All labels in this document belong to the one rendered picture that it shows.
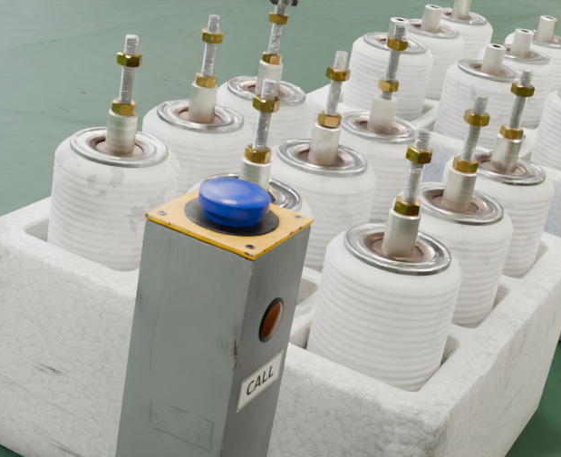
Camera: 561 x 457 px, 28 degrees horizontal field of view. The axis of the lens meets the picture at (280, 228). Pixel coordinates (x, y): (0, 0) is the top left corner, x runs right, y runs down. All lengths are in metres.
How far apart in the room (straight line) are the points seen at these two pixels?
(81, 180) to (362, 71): 0.55
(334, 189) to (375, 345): 0.17
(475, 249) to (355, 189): 0.11
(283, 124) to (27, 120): 0.69
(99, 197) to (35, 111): 0.86
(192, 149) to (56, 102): 0.83
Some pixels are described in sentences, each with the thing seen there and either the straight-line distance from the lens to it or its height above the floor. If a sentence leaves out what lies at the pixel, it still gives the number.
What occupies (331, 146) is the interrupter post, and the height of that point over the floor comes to 0.27.
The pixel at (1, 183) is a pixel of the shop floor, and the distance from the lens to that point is 1.44.
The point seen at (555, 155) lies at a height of 0.19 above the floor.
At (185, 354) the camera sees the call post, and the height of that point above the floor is 0.24.
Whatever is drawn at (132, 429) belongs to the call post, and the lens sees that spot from 0.68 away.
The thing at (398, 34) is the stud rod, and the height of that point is 0.34.
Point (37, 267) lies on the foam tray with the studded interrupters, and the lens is 0.87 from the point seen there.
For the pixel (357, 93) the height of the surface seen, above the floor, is 0.19.
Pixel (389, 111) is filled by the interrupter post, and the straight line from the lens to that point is 1.02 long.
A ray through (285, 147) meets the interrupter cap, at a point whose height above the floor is 0.25.
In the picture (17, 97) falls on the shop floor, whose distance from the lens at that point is 1.75.
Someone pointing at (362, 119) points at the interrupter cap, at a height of 0.25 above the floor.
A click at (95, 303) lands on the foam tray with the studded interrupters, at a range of 0.84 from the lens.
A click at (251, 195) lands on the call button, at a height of 0.33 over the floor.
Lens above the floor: 0.56
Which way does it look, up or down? 23 degrees down
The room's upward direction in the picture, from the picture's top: 10 degrees clockwise
